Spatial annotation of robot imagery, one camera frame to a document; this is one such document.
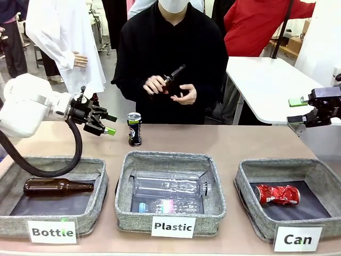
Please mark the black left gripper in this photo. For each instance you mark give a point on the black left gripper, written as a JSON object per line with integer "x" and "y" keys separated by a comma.
{"x": 88, "y": 117}

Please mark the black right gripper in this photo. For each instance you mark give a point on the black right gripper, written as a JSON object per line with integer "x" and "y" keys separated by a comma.
{"x": 326, "y": 104}

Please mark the large clear plastic bottle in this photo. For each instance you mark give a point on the large clear plastic bottle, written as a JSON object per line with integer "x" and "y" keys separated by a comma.
{"x": 167, "y": 184}

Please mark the brown bottle with black nozzle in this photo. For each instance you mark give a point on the brown bottle with black nozzle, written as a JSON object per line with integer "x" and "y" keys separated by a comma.
{"x": 176, "y": 73}

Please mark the brown glass beer bottle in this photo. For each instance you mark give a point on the brown glass beer bottle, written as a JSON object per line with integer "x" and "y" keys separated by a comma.
{"x": 50, "y": 186}

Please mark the crushed red soda can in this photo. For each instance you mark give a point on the crushed red soda can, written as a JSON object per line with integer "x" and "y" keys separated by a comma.
{"x": 277, "y": 194}

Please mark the small clear plastic water bottle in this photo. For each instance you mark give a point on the small clear plastic water bottle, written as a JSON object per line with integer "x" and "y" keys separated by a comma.
{"x": 170, "y": 206}

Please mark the black drink can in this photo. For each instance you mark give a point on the black drink can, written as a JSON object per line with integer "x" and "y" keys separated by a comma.
{"x": 134, "y": 133}

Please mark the grey fabric basket labelled Bottle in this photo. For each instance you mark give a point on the grey fabric basket labelled Bottle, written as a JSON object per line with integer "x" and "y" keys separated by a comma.
{"x": 98, "y": 192}

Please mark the grey fabric basket labelled Plastic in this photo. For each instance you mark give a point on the grey fabric basket labelled Plastic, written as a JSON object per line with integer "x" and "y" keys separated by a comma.
{"x": 170, "y": 160}

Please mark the grey fabric basket labelled Can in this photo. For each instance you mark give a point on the grey fabric basket labelled Can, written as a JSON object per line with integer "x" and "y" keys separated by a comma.
{"x": 245, "y": 192}

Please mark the white Can label card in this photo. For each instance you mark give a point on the white Can label card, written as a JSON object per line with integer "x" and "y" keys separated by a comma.
{"x": 298, "y": 239}

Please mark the person's right hand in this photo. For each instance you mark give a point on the person's right hand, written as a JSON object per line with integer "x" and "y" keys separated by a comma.
{"x": 154, "y": 85}

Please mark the person's left hand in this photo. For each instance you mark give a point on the person's left hand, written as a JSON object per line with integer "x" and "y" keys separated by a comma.
{"x": 187, "y": 94}

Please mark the white side table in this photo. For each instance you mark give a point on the white side table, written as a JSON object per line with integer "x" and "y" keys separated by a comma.
{"x": 266, "y": 85}

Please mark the cardboard box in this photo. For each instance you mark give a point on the cardboard box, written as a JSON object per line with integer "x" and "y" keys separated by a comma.
{"x": 294, "y": 45}

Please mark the black vertical pole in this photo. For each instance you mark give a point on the black vertical pole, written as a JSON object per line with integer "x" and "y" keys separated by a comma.
{"x": 282, "y": 29}

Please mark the bystander in red top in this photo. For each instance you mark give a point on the bystander in red top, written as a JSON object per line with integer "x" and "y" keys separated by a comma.
{"x": 250, "y": 26}

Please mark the metal stool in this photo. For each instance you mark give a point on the metal stool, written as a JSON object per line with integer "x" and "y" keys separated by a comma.
{"x": 39, "y": 56}

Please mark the person in black sweater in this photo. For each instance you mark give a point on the person in black sweater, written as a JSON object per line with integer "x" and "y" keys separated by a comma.
{"x": 170, "y": 42}

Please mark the mannequin in white shirt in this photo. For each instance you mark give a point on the mannequin in white shirt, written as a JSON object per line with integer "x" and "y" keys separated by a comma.
{"x": 61, "y": 34}

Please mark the white Plastic label card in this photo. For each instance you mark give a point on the white Plastic label card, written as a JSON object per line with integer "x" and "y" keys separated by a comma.
{"x": 173, "y": 227}

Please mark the white Bottle label card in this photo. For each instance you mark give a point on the white Bottle label card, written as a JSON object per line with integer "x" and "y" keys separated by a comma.
{"x": 52, "y": 232}

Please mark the bystander in dark clothes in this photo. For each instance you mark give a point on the bystander in dark clothes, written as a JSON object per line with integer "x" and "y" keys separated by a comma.
{"x": 13, "y": 40}

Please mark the white face mask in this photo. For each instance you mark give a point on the white face mask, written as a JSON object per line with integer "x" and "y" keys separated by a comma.
{"x": 174, "y": 5}

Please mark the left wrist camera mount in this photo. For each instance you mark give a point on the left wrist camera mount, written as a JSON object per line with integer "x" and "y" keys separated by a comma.
{"x": 82, "y": 97}

